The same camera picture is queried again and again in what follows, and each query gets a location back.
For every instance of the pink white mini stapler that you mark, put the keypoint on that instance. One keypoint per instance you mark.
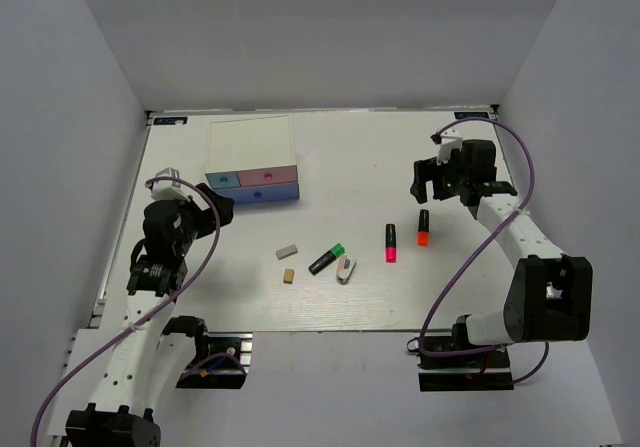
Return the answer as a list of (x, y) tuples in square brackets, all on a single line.
[(345, 269)]

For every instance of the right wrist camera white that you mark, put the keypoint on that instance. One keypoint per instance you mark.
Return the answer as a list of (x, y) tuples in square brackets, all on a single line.
[(446, 145)]

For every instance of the corner label sticker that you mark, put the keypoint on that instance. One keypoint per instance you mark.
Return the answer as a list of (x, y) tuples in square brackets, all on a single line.
[(470, 114), (170, 121)]

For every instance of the pink drawer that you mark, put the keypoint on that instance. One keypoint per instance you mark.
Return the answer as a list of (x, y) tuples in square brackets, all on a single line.
[(268, 176)]

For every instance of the white drawer cabinet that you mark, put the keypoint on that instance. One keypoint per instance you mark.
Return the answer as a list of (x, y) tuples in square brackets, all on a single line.
[(252, 143)]

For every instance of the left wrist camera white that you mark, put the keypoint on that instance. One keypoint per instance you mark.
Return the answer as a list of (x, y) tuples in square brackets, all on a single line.
[(167, 189)]

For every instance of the green cap highlighter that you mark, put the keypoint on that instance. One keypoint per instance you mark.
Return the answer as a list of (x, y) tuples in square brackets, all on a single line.
[(326, 259)]

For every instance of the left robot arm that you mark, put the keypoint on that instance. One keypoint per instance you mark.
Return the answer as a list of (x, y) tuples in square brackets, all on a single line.
[(153, 348)]

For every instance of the orange cap highlighter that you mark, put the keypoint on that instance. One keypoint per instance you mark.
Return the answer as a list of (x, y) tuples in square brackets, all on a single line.
[(423, 232)]

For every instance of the small blue drawer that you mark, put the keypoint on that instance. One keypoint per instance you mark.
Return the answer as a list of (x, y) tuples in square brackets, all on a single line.
[(223, 180)]

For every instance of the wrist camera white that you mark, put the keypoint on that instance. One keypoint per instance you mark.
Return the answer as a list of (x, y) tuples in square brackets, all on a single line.
[(167, 189), (446, 145)]

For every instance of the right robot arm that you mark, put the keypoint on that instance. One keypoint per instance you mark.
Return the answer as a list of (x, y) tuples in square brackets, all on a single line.
[(549, 298)]

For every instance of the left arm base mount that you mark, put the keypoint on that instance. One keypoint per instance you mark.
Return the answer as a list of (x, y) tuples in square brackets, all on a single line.
[(221, 360)]

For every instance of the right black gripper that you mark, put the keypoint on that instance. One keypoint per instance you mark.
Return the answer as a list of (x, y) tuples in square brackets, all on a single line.
[(429, 170)]

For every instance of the grey white eraser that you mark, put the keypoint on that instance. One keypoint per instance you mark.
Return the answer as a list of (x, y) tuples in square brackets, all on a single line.
[(287, 251)]

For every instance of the left corner label sticker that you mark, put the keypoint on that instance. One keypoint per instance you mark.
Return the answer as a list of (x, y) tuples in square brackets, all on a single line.
[(170, 121)]

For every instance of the right corner label sticker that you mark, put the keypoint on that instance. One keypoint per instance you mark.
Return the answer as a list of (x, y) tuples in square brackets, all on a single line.
[(470, 114)]

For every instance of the pink cap highlighter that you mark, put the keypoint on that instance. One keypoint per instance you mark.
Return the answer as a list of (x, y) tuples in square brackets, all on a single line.
[(390, 243)]

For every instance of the tan yellow eraser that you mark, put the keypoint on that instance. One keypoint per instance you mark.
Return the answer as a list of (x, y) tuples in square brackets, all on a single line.
[(288, 276)]

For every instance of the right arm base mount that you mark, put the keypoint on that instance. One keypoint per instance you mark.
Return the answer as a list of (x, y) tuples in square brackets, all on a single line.
[(482, 372)]

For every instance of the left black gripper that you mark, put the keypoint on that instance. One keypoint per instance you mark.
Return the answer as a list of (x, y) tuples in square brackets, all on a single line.
[(208, 216)]

